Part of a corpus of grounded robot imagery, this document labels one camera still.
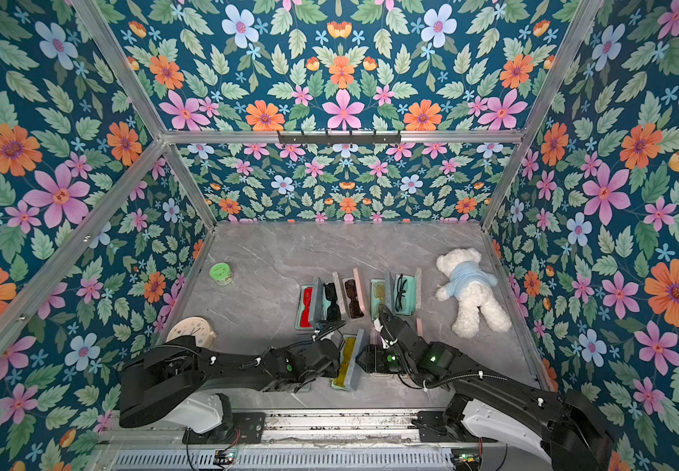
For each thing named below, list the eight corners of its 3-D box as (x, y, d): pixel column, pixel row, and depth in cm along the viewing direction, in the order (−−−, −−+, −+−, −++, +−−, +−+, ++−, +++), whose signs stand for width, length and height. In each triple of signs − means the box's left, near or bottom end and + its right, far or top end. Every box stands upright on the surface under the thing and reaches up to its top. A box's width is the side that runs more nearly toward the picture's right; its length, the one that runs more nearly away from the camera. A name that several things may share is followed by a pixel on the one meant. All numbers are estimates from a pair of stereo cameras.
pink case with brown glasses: (348, 322, 94) (347, 311, 88) (341, 281, 104) (340, 270, 98) (366, 319, 95) (366, 308, 89) (357, 279, 105) (357, 267, 99)
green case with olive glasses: (370, 318, 95) (371, 308, 90) (369, 282, 104) (370, 271, 98) (393, 318, 95) (395, 308, 90) (390, 282, 104) (392, 271, 98)
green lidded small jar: (212, 286, 103) (205, 278, 99) (218, 271, 108) (212, 262, 104) (230, 286, 103) (225, 278, 99) (236, 271, 108) (231, 262, 104)
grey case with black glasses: (325, 323, 94) (323, 312, 88) (323, 286, 103) (320, 274, 97) (345, 321, 95) (343, 309, 89) (341, 284, 104) (339, 272, 98)
